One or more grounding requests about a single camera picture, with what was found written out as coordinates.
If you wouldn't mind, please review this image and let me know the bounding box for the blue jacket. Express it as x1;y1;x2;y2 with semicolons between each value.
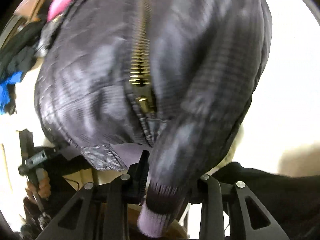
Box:
0;71;24;113

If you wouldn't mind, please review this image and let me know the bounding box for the person's right leg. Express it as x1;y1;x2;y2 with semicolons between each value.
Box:
212;162;320;240

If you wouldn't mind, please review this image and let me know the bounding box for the person's left hand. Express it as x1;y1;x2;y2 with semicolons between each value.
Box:
26;171;52;202

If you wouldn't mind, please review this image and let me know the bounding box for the black quilted jacket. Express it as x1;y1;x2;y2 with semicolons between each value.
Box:
34;0;273;238

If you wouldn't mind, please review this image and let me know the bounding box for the white blanket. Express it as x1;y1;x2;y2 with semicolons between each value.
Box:
225;0;320;178

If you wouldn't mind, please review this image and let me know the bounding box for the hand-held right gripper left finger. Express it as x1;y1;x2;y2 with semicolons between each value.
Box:
36;150;150;240

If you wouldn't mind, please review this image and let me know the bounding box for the black puffer coat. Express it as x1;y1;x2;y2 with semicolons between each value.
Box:
0;22;48;75

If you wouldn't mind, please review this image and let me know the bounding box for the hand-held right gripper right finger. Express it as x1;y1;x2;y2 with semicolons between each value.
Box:
185;174;284;240

